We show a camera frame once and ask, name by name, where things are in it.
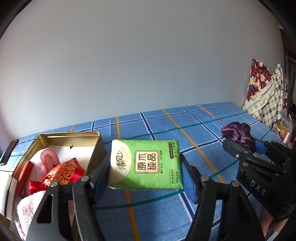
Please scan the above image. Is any dark purple scrunchie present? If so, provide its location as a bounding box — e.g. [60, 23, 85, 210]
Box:
[221, 121, 256, 152]

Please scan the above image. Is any green tissue pack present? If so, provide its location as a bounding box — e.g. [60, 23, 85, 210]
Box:
[108, 140, 183, 190]

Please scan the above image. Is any pink fluffy puff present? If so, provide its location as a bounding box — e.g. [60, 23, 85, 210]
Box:
[14, 191, 46, 240]

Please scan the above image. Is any white black sponge block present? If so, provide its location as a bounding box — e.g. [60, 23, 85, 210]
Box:
[0, 171, 17, 220]

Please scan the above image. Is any plastic bag with yellow item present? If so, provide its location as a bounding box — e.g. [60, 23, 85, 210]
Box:
[271, 109, 293, 149]

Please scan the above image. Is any white plaid cloth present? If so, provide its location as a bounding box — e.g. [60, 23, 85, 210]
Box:
[242, 64, 288, 129]

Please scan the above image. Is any gold metal tin box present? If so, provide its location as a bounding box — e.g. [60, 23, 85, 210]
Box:
[1, 132, 106, 240]

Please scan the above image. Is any blue plaid bed sheet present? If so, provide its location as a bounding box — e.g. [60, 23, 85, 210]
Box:
[0, 101, 287, 241]

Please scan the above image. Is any white pink rolled towel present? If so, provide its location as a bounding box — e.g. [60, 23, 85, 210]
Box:
[28, 148, 60, 182]

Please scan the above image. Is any red patterned pillow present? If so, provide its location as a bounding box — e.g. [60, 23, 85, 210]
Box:
[247, 59, 272, 101]

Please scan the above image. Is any black phone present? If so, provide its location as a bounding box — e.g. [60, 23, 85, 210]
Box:
[0, 139, 19, 166]

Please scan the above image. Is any red satin drawstring pouch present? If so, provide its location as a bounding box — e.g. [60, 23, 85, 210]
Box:
[28, 158, 85, 195]

